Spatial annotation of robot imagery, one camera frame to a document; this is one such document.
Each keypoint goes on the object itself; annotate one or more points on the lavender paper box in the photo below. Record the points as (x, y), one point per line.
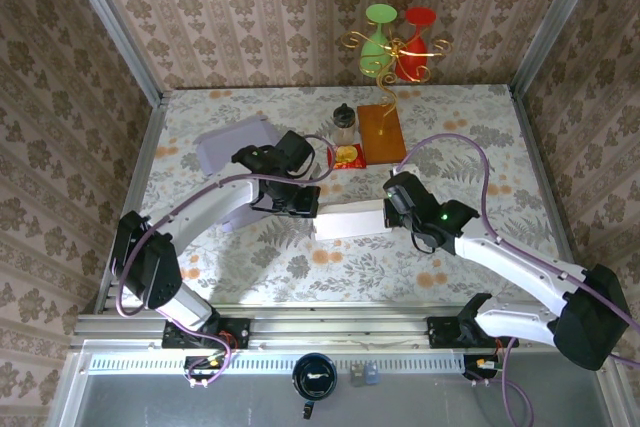
(225, 147)

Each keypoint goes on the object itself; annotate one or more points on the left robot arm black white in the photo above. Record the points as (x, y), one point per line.
(150, 267)

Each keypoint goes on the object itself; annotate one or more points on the black power connector box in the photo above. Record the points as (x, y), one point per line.
(475, 366)
(200, 367)

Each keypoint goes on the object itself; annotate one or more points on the red snack packet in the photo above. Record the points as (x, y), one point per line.
(352, 159)

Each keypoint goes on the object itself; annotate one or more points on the brown wooden base board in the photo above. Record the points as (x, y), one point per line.
(387, 147)

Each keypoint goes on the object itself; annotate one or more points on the glass jar black lid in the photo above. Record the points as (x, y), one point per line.
(344, 134)

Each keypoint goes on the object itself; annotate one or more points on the floral tablecloth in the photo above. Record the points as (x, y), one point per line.
(310, 294)

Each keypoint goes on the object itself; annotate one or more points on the red plastic goblet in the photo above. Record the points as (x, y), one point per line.
(412, 54)

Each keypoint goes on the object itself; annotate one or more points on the small blue-grey block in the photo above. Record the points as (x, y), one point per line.
(371, 376)

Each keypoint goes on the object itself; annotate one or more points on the small grey block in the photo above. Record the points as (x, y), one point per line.
(357, 376)

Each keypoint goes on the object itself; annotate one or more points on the green plastic goblet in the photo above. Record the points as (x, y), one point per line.
(375, 47)

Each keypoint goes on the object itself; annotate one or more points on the grey metal shelf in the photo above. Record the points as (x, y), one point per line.
(425, 407)

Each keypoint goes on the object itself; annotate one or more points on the black round cup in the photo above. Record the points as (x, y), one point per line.
(314, 389)

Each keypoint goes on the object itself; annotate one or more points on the small black plug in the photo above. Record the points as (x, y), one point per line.
(308, 411)

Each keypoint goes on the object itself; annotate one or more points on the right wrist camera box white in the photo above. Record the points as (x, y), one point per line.
(407, 170)

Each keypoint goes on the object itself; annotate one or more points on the aluminium table side rail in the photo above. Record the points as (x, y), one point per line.
(544, 172)
(140, 172)

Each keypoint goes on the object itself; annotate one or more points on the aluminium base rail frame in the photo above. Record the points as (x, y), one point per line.
(340, 329)

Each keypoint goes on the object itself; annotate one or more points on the aluminium frame post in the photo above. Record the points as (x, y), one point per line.
(115, 22)
(555, 22)

